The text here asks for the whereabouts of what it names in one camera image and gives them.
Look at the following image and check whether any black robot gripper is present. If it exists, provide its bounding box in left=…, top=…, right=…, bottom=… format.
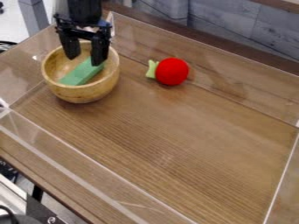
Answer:
left=54, top=13, right=112, bottom=67

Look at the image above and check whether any green rectangular block stick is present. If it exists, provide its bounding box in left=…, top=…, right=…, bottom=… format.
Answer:
left=59, top=58, right=106, bottom=86

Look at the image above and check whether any light wooden bowl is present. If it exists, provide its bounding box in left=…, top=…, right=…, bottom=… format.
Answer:
left=42, top=41, right=120, bottom=103

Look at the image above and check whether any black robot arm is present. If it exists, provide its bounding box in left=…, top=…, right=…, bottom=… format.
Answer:
left=54, top=0, right=112, bottom=67

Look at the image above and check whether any red felt tomato toy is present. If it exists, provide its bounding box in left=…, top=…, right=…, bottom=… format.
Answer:
left=146, top=58, right=190, bottom=86

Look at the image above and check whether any black table leg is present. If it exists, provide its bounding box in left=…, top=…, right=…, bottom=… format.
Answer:
left=32, top=185, right=43, bottom=202

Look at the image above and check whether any grey post at back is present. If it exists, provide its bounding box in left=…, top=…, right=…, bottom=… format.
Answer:
left=18, top=0, right=51, bottom=36

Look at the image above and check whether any clear acrylic tray enclosure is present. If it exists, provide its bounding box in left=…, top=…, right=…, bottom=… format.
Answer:
left=0, top=15, right=299, bottom=224

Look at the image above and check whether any black bracket with bolt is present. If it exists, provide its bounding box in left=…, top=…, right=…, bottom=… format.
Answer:
left=26, top=195, right=68, bottom=224

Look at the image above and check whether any black cable lower left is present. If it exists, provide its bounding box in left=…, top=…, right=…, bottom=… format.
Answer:
left=0, top=204, right=22, bottom=224

